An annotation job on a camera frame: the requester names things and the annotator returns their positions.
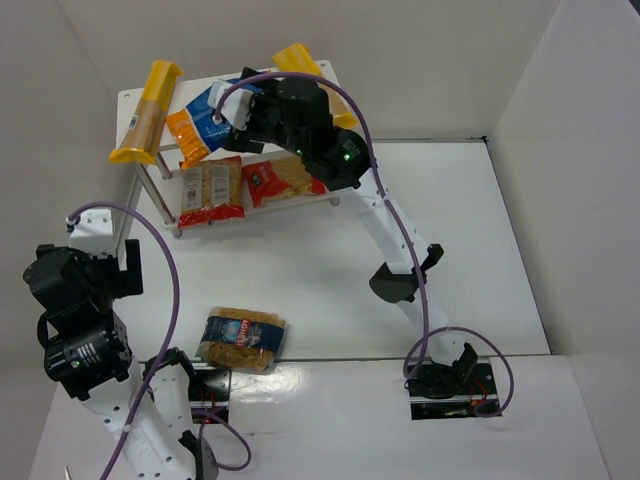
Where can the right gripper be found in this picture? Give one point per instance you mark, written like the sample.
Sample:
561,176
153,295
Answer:
245,142

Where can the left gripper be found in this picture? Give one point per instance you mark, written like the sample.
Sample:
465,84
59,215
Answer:
130,270

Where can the blue orange pasta bag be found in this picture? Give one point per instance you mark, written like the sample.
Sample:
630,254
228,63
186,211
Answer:
194,130

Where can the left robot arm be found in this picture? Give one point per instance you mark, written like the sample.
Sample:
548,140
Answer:
86,350

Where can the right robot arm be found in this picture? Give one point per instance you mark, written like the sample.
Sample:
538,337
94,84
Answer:
443,361

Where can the red pasta bag right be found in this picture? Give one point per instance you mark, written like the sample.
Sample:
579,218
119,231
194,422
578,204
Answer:
280,179

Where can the red pasta bag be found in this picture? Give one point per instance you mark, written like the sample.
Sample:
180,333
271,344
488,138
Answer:
212,192
280,179

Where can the red pasta bag left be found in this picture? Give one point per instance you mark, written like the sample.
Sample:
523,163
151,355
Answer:
212,192

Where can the Agnesi penne pasta bag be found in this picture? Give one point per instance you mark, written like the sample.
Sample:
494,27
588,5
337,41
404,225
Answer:
241,340

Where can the yellow spaghetti box right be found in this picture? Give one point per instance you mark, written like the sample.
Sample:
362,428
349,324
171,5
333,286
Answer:
297,58

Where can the yellow spaghetti box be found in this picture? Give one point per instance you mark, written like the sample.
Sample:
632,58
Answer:
297,58
141,137

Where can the yellow spaghetti box left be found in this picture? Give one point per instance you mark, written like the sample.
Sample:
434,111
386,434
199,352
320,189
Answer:
141,137

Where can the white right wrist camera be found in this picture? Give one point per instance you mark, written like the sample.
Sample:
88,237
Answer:
236,108

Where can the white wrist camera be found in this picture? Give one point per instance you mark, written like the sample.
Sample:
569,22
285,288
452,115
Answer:
236,108
94,235

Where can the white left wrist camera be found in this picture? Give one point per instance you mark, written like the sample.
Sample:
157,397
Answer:
94,235

